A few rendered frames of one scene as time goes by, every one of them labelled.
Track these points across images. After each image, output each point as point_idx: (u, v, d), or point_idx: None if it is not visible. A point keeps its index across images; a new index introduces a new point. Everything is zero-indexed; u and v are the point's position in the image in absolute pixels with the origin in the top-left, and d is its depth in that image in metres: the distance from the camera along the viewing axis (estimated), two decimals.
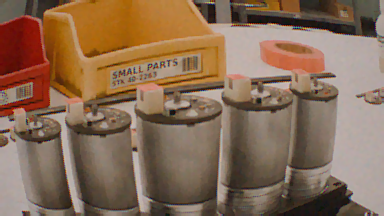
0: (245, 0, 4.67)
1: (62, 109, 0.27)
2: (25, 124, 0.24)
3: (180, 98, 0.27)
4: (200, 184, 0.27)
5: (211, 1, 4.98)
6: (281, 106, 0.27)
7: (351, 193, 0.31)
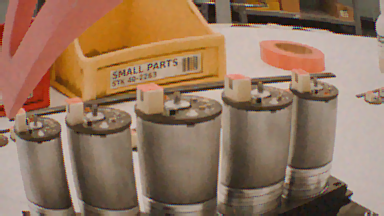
0: (245, 0, 4.67)
1: (62, 109, 0.27)
2: (25, 124, 0.24)
3: (180, 98, 0.27)
4: (200, 184, 0.27)
5: (211, 1, 4.98)
6: (281, 106, 0.27)
7: (351, 193, 0.31)
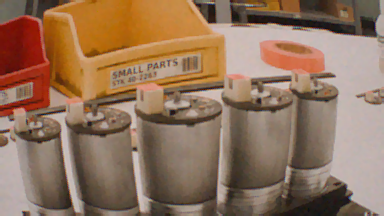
0: (245, 0, 4.67)
1: (62, 109, 0.27)
2: (25, 124, 0.24)
3: (180, 98, 0.27)
4: (200, 184, 0.27)
5: (211, 1, 4.98)
6: (281, 106, 0.27)
7: (351, 193, 0.31)
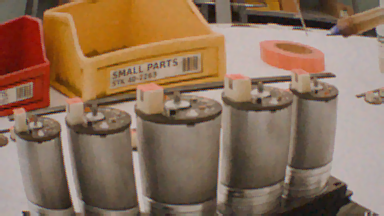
0: (245, 0, 4.67)
1: (62, 109, 0.27)
2: (25, 124, 0.24)
3: (180, 98, 0.27)
4: (200, 184, 0.27)
5: (211, 1, 4.98)
6: (281, 106, 0.27)
7: (351, 193, 0.31)
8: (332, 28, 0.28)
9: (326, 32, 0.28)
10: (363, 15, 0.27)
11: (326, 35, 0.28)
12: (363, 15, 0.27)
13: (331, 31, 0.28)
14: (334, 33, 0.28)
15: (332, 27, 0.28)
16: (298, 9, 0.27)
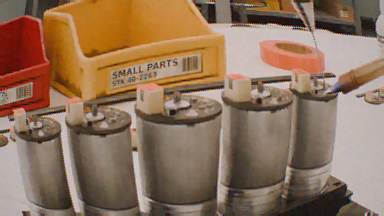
0: (245, 0, 4.67)
1: (62, 109, 0.27)
2: (25, 124, 0.24)
3: (180, 98, 0.27)
4: (200, 184, 0.27)
5: (211, 1, 4.98)
6: (281, 106, 0.27)
7: (351, 193, 0.31)
8: (333, 85, 0.28)
9: (326, 90, 0.29)
10: (365, 67, 0.27)
11: (326, 94, 0.29)
12: (365, 67, 0.27)
13: (331, 89, 0.28)
14: (334, 91, 0.28)
15: (333, 84, 0.28)
16: (320, 64, 0.28)
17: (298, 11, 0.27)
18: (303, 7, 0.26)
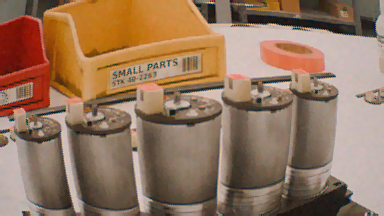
0: (245, 0, 4.67)
1: (62, 109, 0.27)
2: (25, 124, 0.24)
3: (180, 98, 0.27)
4: (200, 184, 0.27)
5: (211, 1, 4.98)
6: (281, 106, 0.27)
7: (351, 193, 0.31)
8: None
9: None
10: None
11: None
12: None
13: None
14: None
15: None
16: None
17: None
18: None
